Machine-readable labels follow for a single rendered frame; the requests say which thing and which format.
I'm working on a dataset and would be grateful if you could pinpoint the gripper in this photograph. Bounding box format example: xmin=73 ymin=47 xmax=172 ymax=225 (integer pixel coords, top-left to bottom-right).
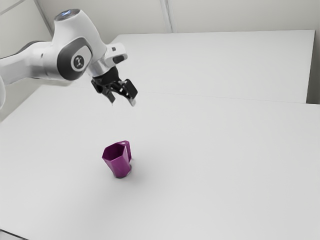
xmin=90 ymin=66 xmax=139 ymax=107

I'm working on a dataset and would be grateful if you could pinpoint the purple faceted mug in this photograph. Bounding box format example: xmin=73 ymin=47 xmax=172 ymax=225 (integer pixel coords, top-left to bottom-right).
xmin=101 ymin=140 xmax=133 ymax=179

